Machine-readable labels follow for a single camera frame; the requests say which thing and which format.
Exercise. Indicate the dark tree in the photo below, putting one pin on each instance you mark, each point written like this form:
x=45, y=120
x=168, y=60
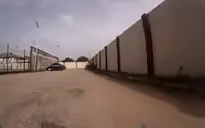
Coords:
x=68, y=59
x=82, y=58

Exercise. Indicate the dark car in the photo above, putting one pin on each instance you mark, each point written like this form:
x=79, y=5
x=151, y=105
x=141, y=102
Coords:
x=56, y=67

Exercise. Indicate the brown dirt ground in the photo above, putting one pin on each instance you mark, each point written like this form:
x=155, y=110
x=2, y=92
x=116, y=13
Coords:
x=73, y=103

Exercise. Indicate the tall grey fence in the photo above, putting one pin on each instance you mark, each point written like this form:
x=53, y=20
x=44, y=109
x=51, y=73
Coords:
x=45, y=60

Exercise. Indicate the street lamp pole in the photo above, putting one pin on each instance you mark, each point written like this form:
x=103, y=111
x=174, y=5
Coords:
x=36, y=24

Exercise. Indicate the pale low building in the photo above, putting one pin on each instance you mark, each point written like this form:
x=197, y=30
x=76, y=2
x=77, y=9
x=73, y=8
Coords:
x=3, y=60

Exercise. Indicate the white wall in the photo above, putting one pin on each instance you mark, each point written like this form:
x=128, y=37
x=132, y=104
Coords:
x=71, y=65

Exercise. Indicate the grey panel wall, dark posts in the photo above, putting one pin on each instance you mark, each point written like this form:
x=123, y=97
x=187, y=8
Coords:
x=176, y=43

